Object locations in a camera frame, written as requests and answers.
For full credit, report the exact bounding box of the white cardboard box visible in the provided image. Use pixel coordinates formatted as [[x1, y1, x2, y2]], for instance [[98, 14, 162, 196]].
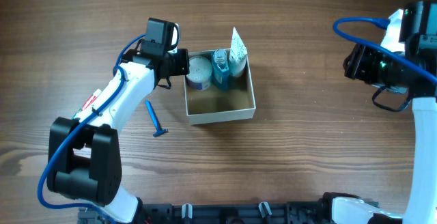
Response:
[[184, 63, 256, 125]]

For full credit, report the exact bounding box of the white cotton swab jar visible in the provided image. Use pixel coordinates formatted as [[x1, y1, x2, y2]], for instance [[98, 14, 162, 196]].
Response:
[[186, 56, 212, 91]]

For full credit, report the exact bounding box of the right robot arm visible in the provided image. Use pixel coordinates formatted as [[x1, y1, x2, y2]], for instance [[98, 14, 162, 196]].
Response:
[[332, 40, 436, 223]]

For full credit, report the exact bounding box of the red Colgate toothpaste tube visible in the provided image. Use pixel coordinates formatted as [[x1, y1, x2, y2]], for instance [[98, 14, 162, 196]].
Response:
[[72, 89, 102, 119]]

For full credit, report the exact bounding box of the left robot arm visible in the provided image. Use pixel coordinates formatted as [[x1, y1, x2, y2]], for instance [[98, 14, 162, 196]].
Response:
[[38, 48, 188, 223]]

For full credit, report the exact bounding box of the blue disposable razor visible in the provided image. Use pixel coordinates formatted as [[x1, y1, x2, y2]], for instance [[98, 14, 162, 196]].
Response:
[[145, 100, 168, 137]]

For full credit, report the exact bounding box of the white lotion tube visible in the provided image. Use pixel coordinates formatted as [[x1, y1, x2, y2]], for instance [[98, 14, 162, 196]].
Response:
[[229, 27, 248, 78]]

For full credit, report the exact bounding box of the blue mouthwash bottle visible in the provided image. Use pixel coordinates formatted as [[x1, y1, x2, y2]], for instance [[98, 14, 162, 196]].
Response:
[[211, 49, 229, 91]]

